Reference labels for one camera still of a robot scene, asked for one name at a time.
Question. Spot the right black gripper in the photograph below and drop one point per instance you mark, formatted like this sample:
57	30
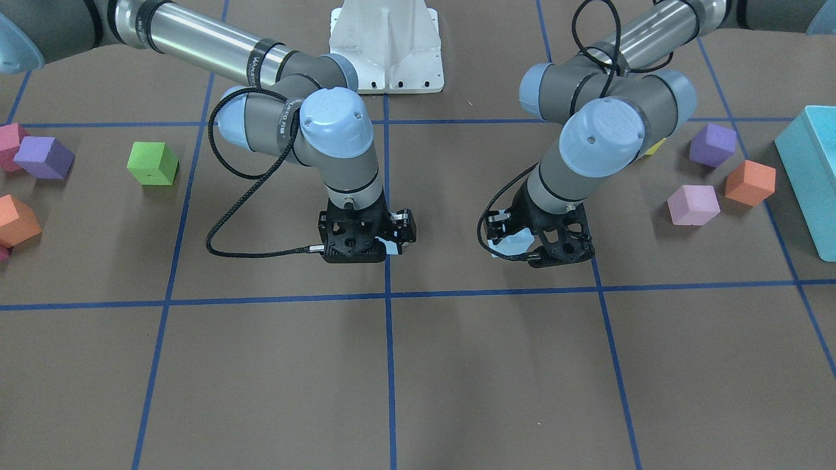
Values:
400	225

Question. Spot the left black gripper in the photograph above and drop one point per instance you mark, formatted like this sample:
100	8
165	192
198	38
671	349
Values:
524	207

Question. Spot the light blue foam block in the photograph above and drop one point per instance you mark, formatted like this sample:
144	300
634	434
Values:
392	248
515	244

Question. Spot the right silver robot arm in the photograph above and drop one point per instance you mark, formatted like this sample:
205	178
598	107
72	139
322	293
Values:
289	107

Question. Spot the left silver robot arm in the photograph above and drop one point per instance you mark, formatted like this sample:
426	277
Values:
614	100

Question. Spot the yellow foam block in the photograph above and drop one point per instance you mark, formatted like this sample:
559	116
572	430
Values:
653	149

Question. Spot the light pink foam block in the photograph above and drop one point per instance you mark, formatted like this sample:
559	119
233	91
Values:
693	205

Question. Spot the green foam block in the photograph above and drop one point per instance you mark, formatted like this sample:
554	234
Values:
153	163

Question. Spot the cyan plastic tray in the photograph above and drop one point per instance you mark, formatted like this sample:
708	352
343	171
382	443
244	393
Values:
807	150

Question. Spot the magenta foam block near purple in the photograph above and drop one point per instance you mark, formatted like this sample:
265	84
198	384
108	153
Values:
12	136

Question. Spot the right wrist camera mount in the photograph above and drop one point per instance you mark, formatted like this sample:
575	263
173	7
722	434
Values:
351	239

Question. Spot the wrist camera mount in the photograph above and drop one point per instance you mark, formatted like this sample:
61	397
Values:
565	238
351	239

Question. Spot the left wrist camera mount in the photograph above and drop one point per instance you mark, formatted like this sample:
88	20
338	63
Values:
565	238

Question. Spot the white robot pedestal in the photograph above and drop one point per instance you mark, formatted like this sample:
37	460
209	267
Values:
394	46

